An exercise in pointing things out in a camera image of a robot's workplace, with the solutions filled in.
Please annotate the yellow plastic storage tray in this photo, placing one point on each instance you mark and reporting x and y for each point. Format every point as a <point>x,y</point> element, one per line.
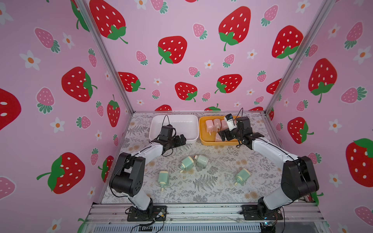
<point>213,138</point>

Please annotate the white plastic storage tray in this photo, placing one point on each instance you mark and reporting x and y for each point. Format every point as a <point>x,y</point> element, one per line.
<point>186,125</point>

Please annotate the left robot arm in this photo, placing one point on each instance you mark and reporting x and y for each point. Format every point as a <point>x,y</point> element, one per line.
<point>128,174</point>

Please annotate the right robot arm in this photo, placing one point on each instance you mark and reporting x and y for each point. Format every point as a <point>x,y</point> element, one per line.
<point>298,174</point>

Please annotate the aluminium front rail frame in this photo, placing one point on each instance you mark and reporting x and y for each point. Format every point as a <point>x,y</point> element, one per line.
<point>207,218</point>

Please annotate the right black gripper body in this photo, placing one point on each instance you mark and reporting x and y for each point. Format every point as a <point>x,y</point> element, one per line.
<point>228,134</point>

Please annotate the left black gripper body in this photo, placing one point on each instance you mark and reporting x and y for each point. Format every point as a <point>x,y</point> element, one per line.
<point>175,141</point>

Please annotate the pink sharpener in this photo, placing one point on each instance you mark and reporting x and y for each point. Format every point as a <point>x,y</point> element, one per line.
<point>224,125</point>
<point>217,125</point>
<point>218,138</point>
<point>209,126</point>

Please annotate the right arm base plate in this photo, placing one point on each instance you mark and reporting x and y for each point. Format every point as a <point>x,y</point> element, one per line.
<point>255,212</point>

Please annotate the green sharpener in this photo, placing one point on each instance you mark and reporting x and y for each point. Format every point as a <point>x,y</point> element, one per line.
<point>201,161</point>
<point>187,164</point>
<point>163,179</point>
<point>242,177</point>

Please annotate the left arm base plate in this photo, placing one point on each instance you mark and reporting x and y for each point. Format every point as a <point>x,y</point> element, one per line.
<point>136,215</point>

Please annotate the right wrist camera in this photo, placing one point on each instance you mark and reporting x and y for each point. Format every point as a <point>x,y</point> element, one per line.
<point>230,121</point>

